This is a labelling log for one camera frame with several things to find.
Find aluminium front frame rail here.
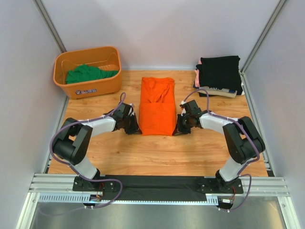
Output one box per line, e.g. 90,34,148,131
29,174,289,197

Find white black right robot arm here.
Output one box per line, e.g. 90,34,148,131
173,100,265,193

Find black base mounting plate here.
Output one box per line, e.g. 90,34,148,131
72,175,244,201

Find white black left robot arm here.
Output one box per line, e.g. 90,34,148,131
50,102,141,191

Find aluminium right side rail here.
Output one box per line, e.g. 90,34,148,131
240,72,275,177

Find aluminium left corner post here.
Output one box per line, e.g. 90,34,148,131
33,0,67,53

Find aluminium right corner post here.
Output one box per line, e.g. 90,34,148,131
241,0,288,73

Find black bottom folded t shirt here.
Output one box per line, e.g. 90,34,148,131
199,93,244,98

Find black folded t shirt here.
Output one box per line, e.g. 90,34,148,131
196,55,243,95
199,93,244,98

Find green t shirt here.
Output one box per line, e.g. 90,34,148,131
66,64,119,84

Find beige folded t shirt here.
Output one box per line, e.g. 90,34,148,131
198,87,237,98

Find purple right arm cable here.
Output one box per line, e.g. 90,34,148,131
180,89,260,213

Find aluminium corner post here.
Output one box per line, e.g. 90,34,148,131
241,0,288,73
33,0,67,53

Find orange t shirt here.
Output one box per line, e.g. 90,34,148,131
139,77,176,136

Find orange plastic basket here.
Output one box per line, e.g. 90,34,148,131
53,46,122,99

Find white slotted cable duct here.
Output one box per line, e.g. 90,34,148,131
37,193,219,206

